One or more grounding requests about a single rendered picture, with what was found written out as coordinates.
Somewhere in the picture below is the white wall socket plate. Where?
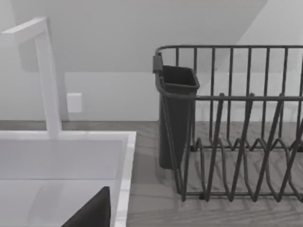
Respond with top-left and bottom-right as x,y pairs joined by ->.
66,93 -> 83,113

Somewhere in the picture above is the dark grey cutlery holder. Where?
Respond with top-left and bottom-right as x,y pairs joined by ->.
158,65 -> 201,170

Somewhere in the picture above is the white sink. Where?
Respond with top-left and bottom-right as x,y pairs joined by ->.
0,131 -> 137,227

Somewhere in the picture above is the tall white tap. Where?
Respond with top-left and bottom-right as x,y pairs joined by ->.
0,17 -> 62,140

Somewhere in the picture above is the dark grey wire dish rack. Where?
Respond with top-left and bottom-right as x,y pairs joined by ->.
152,44 -> 303,203

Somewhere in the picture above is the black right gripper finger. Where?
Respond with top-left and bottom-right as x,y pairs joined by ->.
61,186 -> 111,227

